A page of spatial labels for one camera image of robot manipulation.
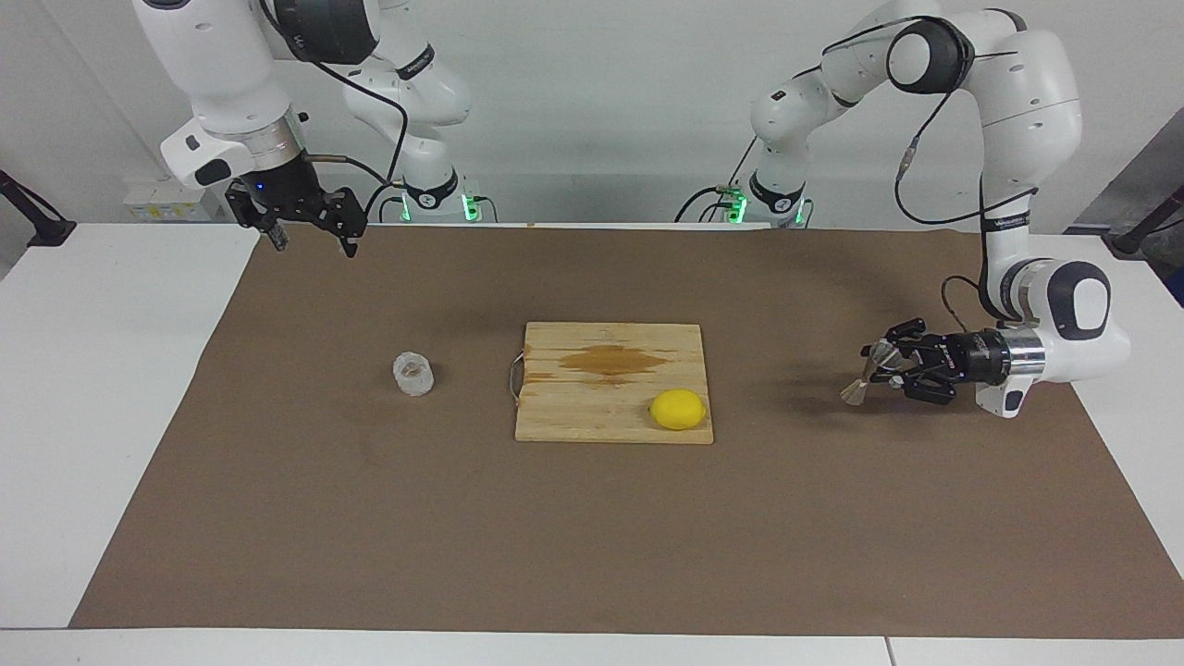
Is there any small clear glass cup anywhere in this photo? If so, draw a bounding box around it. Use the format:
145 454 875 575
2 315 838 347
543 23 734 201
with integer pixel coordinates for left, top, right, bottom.
392 351 437 398

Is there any black clamp stand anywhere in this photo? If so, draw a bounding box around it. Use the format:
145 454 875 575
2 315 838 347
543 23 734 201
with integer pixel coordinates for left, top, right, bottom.
1108 183 1184 257
0 170 77 248

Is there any white wall socket box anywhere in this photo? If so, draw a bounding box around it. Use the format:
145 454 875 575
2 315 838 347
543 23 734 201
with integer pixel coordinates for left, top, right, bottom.
123 179 225 224

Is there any black base cable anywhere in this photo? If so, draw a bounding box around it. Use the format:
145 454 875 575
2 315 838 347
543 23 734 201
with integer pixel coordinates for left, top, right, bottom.
673 141 767 224
364 180 410 224

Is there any brown paper table mat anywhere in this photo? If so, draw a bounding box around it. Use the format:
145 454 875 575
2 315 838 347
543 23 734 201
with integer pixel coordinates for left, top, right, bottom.
69 225 1184 641

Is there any wooden cutting board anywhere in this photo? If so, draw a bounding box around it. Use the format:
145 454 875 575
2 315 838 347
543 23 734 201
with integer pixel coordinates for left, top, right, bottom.
507 321 715 446

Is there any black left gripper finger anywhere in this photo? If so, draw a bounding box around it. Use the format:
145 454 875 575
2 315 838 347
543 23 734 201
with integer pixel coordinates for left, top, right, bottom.
860 317 931 362
869 366 960 407

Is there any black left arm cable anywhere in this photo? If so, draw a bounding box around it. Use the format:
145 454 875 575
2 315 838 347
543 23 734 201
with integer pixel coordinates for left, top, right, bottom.
819 14 1042 339

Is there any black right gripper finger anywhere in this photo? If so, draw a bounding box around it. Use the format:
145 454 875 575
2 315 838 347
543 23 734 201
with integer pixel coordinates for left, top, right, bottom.
317 187 369 260
226 179 290 253

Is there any metal double jigger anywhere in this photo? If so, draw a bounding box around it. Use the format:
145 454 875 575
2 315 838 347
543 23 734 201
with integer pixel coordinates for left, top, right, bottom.
840 340 894 409

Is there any yellow lemon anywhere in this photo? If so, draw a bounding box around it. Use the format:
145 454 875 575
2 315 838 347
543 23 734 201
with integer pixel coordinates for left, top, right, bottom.
649 389 709 432

